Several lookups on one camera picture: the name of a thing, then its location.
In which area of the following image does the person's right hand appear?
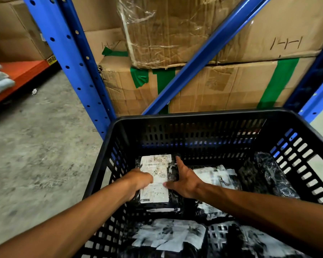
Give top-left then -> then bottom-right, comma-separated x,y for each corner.
163,156 -> 205,199

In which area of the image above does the person's left hand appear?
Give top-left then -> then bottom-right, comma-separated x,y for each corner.
122,169 -> 154,201

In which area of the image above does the black parcel with white label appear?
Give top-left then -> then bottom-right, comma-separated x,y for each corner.
135,154 -> 184,212

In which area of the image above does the person's right forearm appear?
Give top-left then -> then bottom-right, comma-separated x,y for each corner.
197,183 -> 323,256

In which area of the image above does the person's left forearm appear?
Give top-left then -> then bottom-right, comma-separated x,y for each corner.
0,181 -> 133,258

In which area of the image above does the black parcel with crumpled label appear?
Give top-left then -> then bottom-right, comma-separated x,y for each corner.
192,165 -> 242,221

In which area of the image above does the black plastic crate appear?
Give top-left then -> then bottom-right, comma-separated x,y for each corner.
75,108 -> 323,258

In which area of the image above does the black parcel with torn label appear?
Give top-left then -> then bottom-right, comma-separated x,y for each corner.
120,218 -> 208,258

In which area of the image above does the black shiny plastic parcel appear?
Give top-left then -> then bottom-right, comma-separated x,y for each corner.
237,151 -> 301,200

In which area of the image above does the cardboard box with green tape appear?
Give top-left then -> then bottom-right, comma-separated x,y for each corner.
98,56 -> 317,117

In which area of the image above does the black parcel with white patches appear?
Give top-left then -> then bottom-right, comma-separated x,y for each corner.
207,221 -> 308,258

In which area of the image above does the blue diagonal rack brace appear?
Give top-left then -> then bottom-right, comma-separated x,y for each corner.
142,0 -> 274,116

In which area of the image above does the blue perforated rack upright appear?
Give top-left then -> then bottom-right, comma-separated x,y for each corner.
22,0 -> 117,140

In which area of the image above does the plastic-wrapped cardboard box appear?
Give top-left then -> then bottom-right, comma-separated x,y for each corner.
116,0 -> 244,70

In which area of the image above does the orange rack shelf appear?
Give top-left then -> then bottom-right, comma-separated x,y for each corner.
0,59 -> 57,110

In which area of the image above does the large brown cardboard box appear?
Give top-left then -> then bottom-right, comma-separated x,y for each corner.
217,0 -> 323,65

